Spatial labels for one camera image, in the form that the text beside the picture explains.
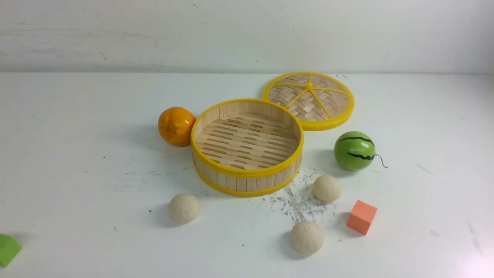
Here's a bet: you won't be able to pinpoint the white toy bun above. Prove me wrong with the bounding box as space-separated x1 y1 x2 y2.
313 175 343 203
289 220 325 254
168 194 201 224

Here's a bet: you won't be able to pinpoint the yellow bamboo steamer tray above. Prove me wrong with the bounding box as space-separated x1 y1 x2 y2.
191 98 304 197

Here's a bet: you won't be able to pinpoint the yellow bamboo steamer lid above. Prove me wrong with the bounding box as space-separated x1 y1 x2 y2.
263 71 355 131

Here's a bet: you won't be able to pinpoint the orange toy fruit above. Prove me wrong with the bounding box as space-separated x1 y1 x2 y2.
158 106 196 147

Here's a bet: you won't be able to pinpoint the green toy watermelon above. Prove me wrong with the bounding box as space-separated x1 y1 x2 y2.
333 131 388 172

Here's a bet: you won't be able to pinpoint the orange foam cube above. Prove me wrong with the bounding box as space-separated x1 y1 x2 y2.
346 200 377 235

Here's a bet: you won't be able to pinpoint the green foam block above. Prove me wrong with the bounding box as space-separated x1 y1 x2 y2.
0 234 22 267

